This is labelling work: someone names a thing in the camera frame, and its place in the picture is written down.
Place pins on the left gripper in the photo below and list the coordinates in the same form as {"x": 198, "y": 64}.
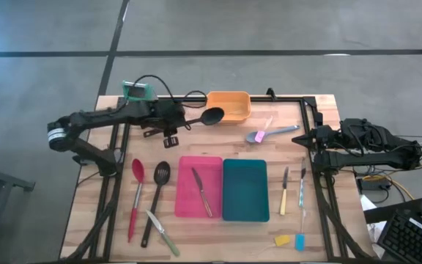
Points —
{"x": 163, "y": 115}

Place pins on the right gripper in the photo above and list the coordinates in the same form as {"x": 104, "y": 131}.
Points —
{"x": 326, "y": 136}

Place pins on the black solid spoon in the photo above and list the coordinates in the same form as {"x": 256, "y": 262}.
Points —
{"x": 211, "y": 116}

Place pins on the grey-blue silicone spoon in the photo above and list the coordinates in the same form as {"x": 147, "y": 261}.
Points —
{"x": 252, "y": 136}

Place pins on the black slotted spoon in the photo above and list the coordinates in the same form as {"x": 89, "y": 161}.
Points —
{"x": 162, "y": 174}

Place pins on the red silicone spoon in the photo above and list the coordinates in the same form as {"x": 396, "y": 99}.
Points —
{"x": 138, "y": 170}

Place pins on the blue silicone basting brush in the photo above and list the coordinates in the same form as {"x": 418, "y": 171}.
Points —
{"x": 299, "y": 242}

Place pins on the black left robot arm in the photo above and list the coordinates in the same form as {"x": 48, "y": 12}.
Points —
{"x": 97, "y": 117}

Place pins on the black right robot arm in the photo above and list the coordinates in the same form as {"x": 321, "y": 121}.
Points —
{"x": 372, "y": 158}

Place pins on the orange plastic bin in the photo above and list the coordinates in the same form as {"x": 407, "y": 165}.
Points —
{"x": 229, "y": 108}

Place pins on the teal-trimmed steel box grater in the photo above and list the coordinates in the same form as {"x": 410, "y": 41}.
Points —
{"x": 136, "y": 91}

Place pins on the all-steel table knife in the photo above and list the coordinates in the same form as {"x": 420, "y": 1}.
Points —
{"x": 200, "y": 188}

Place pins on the pink translucent plastic tray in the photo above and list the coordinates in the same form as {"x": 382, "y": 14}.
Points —
{"x": 189, "y": 198}

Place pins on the teal plastic tray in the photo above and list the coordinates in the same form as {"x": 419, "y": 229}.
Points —
{"x": 245, "y": 190}

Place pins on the black power strip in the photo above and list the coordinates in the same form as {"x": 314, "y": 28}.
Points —
{"x": 374, "y": 184}

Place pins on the white paper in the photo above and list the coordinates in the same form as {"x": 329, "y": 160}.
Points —
{"x": 368, "y": 205}

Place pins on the black computer keyboard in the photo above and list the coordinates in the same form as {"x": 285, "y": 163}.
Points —
{"x": 412, "y": 238}

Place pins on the black metal stand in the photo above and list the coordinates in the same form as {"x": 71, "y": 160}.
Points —
{"x": 6, "y": 179}

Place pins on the black aluminium table frame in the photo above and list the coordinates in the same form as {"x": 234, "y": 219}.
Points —
{"x": 304, "y": 121}

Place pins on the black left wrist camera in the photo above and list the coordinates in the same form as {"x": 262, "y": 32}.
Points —
{"x": 170, "y": 141}

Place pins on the black frame clamp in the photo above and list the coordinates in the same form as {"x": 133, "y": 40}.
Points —
{"x": 271, "y": 94}

